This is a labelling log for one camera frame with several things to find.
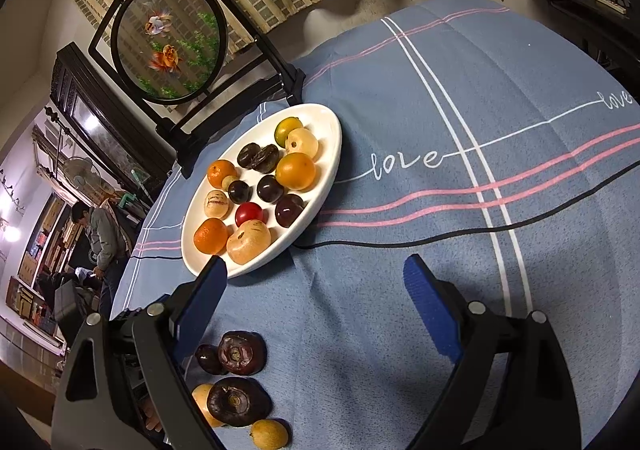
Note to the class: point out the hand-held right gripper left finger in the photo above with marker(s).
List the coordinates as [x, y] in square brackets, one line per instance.
[195, 315]

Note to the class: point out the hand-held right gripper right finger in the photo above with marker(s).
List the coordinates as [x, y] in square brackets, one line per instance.
[432, 315]

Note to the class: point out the dark purple plum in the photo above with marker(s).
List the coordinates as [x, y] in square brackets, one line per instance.
[290, 209]
[207, 360]
[270, 188]
[238, 191]

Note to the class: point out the orange mandarin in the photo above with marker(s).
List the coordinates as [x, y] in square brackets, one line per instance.
[221, 173]
[210, 235]

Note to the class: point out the tan round fruit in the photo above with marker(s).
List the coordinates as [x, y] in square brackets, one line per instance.
[201, 402]

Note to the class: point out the pale orange persimmon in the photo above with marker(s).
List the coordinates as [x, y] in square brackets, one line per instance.
[249, 240]

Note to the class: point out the beige striped fruit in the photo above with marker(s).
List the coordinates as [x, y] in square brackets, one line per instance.
[217, 202]

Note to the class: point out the red tomato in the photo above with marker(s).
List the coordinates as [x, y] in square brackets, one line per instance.
[249, 213]

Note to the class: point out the small yellow longan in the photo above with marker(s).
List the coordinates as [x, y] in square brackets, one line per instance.
[230, 182]
[270, 432]

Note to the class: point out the yellow orange tomato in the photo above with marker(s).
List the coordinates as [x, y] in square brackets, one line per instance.
[295, 172]

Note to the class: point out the white oval plate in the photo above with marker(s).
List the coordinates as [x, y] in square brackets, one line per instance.
[325, 145]

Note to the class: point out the cream round fruit with holes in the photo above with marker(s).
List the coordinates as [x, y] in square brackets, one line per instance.
[302, 143]

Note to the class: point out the green yellow tomato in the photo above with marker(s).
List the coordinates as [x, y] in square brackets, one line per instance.
[286, 129]

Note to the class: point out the person's left hand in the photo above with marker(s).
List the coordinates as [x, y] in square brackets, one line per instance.
[151, 417]

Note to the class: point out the blue striped tablecloth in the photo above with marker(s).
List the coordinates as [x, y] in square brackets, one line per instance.
[400, 210]

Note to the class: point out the shelf with boxes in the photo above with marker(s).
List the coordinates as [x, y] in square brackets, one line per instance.
[40, 260]

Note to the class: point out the white standing fan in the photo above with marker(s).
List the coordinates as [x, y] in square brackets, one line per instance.
[80, 170]

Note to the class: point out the dark wood framed mirror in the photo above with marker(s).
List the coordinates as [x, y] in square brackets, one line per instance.
[95, 120]

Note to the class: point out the round embroidered screen black stand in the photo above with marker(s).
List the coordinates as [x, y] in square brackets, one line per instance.
[170, 40]

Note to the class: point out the dark wooden desk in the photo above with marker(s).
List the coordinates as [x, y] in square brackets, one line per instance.
[600, 40]

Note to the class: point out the white power strip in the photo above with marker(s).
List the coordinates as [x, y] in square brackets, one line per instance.
[612, 3]

